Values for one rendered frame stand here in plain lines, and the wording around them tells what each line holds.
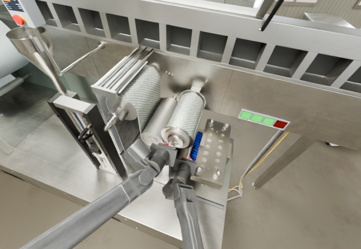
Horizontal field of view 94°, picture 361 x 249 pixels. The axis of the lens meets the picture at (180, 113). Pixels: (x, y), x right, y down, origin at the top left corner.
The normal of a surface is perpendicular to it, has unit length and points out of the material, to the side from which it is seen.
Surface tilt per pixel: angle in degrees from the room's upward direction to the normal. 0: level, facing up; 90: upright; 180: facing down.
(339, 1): 90
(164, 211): 0
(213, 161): 0
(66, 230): 28
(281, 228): 0
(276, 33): 90
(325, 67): 90
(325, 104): 90
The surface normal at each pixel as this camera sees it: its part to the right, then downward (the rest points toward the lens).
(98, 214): 0.57, -0.54
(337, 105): -0.31, 0.70
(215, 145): 0.06, -0.67
